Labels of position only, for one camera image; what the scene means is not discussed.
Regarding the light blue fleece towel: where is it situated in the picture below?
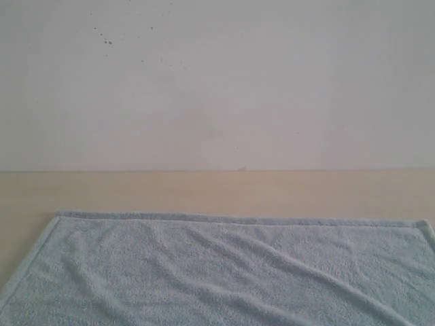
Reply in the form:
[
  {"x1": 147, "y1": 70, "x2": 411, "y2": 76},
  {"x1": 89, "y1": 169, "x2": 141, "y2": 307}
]
[{"x1": 1, "y1": 211, "x2": 434, "y2": 325}]

